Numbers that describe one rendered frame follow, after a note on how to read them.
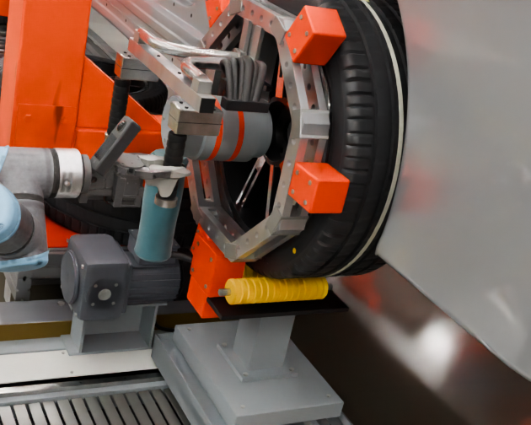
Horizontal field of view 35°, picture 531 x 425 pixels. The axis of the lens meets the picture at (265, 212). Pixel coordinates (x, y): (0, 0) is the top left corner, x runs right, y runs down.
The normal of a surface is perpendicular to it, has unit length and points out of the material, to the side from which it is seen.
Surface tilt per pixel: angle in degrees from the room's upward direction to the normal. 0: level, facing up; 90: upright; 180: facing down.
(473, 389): 0
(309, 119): 45
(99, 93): 90
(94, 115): 90
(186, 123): 90
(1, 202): 56
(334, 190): 90
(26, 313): 0
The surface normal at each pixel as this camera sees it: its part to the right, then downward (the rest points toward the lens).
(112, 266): 0.48, 0.05
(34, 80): 0.44, 0.43
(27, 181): 0.60, -0.29
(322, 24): 0.42, -0.50
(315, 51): 0.24, 0.87
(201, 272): -0.88, 0.00
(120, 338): 0.21, -0.90
